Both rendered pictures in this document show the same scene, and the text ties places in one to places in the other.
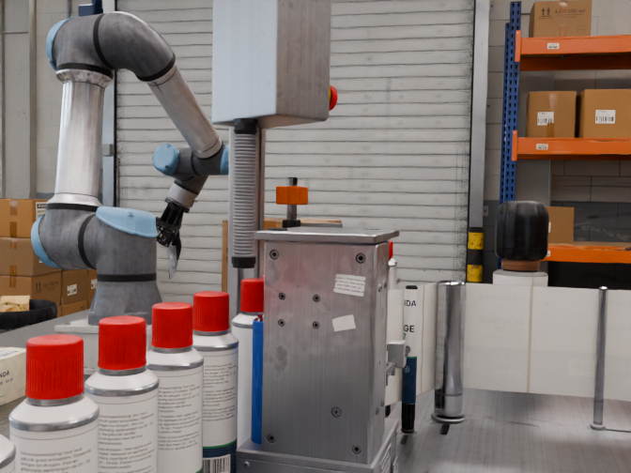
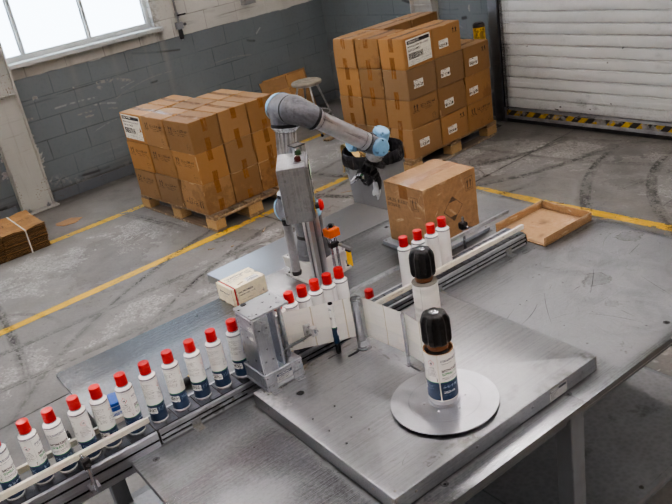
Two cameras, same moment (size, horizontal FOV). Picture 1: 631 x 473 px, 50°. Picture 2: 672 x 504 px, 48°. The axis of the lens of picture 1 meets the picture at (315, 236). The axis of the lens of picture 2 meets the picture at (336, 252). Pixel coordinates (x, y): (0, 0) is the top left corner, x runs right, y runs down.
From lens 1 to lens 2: 2.00 m
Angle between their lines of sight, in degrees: 45
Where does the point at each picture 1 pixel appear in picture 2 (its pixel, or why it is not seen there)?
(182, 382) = (211, 350)
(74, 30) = (272, 108)
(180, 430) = (214, 361)
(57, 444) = (167, 372)
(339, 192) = not seen: outside the picture
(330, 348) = (251, 344)
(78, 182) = not seen: hidden behind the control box
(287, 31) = (285, 192)
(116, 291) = (301, 244)
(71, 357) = (167, 356)
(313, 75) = (302, 205)
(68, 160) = not seen: hidden behind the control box
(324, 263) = (244, 322)
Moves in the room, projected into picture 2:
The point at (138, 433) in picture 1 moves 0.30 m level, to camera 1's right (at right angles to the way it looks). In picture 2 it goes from (193, 366) to (265, 390)
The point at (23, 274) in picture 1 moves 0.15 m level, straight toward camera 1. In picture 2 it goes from (403, 99) to (400, 104)
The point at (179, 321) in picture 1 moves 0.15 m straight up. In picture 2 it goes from (209, 336) to (197, 293)
